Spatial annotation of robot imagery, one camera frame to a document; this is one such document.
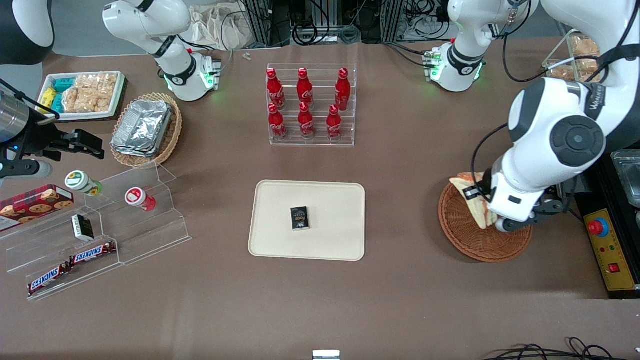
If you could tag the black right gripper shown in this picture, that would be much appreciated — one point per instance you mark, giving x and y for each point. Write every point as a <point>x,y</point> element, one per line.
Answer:
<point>36,136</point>

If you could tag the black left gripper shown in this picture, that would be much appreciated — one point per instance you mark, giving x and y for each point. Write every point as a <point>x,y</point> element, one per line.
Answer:
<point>481,192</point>

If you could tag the triangular sandwich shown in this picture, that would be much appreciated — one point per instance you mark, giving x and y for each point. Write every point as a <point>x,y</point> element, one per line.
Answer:
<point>480,212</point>

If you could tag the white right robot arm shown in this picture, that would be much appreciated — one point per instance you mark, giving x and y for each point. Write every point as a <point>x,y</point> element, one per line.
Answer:
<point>145,20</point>

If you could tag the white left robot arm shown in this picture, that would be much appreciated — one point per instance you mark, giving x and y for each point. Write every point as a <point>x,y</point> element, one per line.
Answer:
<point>575,135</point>

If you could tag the white rectangular snack tray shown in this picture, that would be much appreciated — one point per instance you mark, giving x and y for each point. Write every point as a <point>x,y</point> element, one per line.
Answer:
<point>75,116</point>

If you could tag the brown wicker basket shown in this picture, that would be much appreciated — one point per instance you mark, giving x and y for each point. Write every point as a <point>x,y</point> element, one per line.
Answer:
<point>475,245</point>

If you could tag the light tan wicker basket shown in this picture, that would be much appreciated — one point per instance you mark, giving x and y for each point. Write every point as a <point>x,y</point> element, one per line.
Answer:
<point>172,135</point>

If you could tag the beige plastic tray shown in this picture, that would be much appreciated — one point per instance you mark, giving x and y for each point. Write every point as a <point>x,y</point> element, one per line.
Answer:
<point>330,200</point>

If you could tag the green lidded cup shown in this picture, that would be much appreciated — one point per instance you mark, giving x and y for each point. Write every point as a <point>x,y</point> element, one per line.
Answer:
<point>80,181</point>

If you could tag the rice cracker bag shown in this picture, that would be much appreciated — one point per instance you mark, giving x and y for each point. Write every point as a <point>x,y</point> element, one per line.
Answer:
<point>85,102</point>
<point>97,82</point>

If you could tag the teal snack pack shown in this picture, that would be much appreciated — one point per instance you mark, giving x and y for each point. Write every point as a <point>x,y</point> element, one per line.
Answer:
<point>64,85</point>
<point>57,104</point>

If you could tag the stacked aluminium foil trays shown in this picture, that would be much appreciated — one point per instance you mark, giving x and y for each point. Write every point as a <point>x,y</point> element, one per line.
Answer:
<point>142,127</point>

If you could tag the yellow snack pack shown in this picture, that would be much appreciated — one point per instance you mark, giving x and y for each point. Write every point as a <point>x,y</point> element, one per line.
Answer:
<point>48,97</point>

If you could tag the red lidded cup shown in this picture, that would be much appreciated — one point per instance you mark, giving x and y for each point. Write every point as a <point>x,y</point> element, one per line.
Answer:
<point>137,198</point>

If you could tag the red emergency stop button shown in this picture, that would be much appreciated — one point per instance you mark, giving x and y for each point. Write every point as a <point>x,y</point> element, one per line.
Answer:
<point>598,227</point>

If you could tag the red cookie box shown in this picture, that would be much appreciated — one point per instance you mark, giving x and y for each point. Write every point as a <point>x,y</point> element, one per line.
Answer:
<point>35,205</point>

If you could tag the black machine housing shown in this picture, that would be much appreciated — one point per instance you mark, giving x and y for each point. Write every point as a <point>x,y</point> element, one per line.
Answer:
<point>597,195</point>

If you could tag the black and white small box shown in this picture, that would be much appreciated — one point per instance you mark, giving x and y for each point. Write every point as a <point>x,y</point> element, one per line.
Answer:
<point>82,227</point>

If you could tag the yellow control panel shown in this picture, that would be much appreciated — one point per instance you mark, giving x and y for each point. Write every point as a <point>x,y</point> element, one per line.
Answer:
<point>612,250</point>

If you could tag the snickers bar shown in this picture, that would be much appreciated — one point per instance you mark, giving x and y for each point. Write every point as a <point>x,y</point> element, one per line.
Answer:
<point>49,279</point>
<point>92,253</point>

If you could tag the clear acrylic stepped stand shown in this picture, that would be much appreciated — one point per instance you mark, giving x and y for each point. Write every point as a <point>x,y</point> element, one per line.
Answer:
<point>150,240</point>

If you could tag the steel pan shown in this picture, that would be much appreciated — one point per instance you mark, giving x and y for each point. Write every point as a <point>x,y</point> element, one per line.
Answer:
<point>629,175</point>

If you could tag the bagged bread pastry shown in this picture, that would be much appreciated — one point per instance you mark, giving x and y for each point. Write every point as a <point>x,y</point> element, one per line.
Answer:
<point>585,46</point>
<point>586,66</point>
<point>562,74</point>

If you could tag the beige cloth bag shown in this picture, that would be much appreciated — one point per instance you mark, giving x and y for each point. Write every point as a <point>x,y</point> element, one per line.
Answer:
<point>220,27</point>

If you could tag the red cola bottle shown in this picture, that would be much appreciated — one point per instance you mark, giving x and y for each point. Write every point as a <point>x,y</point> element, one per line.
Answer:
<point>275,92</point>
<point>304,91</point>
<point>343,92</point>
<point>306,124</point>
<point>277,125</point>
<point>334,126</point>

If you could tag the white power strip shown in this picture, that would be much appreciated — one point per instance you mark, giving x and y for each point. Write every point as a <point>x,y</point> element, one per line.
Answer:
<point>425,30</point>

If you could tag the clear acrylic bottle rack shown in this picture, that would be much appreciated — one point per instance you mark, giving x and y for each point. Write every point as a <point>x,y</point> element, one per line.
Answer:
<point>320,140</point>

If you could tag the small white block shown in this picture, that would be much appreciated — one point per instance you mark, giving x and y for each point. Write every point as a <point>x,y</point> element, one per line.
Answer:
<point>326,355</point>

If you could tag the aluminium frame post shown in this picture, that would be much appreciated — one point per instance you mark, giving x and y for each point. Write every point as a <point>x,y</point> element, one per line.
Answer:
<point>260,22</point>
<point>392,20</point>

